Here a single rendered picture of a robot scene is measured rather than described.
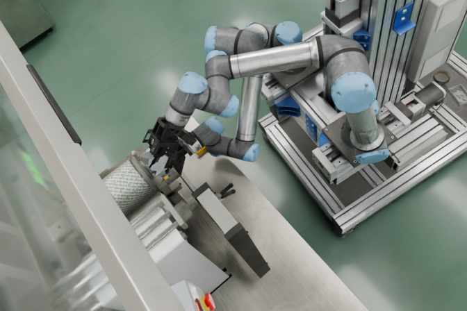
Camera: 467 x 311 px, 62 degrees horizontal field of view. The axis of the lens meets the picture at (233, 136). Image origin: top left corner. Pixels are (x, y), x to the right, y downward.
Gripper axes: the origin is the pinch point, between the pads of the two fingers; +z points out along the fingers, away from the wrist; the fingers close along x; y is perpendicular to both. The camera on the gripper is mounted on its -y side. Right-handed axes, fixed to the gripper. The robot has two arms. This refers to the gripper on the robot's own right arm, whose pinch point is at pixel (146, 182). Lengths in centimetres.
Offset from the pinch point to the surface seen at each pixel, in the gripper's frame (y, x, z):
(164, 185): 11.2, 12.2, -5.5
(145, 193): 14.8, 12.5, 0.6
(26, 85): 94, 38, -4
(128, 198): 18.1, 12.2, 5.5
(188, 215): 26.5, 33.7, -6.8
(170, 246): 34, 41, 1
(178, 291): 62, 60, 0
